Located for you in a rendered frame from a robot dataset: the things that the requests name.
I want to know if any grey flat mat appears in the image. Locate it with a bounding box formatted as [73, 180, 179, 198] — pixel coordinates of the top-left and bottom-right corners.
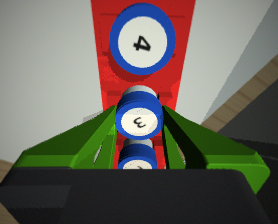
[0, 0, 278, 163]

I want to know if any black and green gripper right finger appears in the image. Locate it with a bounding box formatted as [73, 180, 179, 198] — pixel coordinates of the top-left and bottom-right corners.
[162, 105, 270, 195]

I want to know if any grey cylinder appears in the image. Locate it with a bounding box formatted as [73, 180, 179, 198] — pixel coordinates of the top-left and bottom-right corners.
[122, 85, 157, 97]
[123, 138, 153, 148]

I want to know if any blue screw cap with number 3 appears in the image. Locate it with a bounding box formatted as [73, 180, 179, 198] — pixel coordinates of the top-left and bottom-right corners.
[115, 91, 164, 140]

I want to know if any red tube rack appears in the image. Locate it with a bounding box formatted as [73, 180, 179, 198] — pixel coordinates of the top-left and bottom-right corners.
[91, 0, 196, 169]

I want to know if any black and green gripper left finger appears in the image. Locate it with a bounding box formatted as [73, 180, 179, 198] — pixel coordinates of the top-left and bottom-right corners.
[9, 105, 117, 171]

